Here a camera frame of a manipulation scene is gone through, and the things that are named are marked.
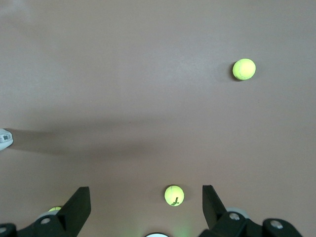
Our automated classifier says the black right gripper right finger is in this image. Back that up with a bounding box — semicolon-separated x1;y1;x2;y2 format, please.
198;185;303;237

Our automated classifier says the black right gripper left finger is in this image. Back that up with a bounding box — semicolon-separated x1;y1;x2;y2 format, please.
0;186;91;237

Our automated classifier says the white blue tennis ball can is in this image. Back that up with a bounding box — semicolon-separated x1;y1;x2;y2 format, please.
0;128;13;151

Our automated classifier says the brown table cover mat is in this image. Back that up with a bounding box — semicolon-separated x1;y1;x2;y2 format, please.
0;0;316;237

